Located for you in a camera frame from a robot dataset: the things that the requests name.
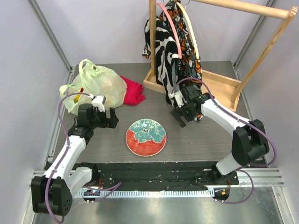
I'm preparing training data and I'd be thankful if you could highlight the translucent plastic bag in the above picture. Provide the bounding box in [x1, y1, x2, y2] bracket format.
[59, 59, 127, 109]

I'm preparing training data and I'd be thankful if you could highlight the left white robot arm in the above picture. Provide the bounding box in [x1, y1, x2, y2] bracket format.
[31, 104, 119, 217]

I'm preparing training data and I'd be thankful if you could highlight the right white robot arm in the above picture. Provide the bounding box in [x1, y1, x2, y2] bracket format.
[169, 85, 270, 184]

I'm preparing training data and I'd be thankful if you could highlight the wooden clothes rack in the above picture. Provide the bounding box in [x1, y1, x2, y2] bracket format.
[143, 0, 299, 112]

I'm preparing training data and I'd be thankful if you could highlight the red folded cloth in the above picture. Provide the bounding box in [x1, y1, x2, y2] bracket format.
[121, 76, 146, 106]

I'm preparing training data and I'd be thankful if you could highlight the orange grey patterned garment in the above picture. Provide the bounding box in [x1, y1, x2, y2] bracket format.
[165, 0, 202, 84]

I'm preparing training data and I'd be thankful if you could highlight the red and teal plate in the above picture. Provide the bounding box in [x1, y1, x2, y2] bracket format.
[125, 119, 167, 157]

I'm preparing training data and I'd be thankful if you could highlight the pink hanger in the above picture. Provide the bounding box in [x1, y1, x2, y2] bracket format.
[157, 2, 183, 59]

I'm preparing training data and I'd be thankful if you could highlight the black white patterned garment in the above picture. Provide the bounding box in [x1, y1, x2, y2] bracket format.
[155, 13, 179, 106]

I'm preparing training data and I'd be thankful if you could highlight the cream hanger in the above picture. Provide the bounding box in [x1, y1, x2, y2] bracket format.
[176, 1, 199, 60]

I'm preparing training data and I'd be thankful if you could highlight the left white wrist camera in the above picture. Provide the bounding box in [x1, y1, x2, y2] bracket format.
[92, 95, 106, 112]

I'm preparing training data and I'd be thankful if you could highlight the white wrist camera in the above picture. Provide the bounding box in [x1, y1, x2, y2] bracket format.
[169, 91, 185, 108]
[92, 95, 106, 112]

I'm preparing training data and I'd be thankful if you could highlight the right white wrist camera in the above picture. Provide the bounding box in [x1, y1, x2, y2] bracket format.
[169, 91, 185, 108]

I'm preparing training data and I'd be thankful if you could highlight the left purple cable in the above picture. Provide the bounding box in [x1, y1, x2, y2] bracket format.
[45, 92, 122, 224]

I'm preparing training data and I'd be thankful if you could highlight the purple cable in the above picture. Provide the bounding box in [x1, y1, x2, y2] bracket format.
[172, 77, 278, 204]
[45, 92, 122, 224]

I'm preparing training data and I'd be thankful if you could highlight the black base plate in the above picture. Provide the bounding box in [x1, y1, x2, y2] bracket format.
[71, 161, 241, 191]

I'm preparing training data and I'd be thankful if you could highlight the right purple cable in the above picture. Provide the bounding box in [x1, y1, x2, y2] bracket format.
[172, 77, 278, 204]

